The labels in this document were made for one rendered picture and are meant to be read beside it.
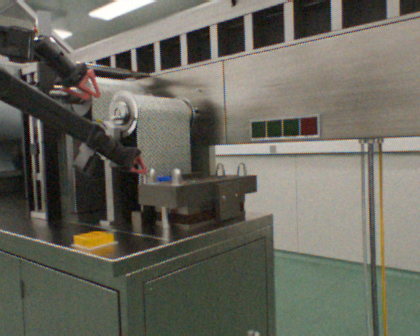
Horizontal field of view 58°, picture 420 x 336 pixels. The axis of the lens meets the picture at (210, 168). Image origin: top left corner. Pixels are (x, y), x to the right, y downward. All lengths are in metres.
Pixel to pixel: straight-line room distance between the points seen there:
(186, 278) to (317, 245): 2.94
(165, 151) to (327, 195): 2.64
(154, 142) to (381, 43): 0.72
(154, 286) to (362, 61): 0.81
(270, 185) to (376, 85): 2.97
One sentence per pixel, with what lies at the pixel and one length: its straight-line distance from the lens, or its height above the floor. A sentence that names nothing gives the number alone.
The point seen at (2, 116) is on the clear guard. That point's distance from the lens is 2.13.
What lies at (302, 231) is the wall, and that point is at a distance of 3.93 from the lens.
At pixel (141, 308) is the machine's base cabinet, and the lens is 0.94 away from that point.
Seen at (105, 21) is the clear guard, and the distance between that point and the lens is 1.91.
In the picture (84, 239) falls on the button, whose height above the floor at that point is 0.92.
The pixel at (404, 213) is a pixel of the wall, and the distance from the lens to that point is 3.57.
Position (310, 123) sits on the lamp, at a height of 1.19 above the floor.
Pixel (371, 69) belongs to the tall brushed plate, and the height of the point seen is 1.33.
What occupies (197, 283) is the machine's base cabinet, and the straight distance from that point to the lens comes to 1.07.
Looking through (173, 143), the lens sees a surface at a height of 1.15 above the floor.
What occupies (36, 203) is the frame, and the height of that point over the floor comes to 0.95.
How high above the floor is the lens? 1.13
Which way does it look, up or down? 3 degrees down
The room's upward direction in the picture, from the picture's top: 2 degrees counter-clockwise
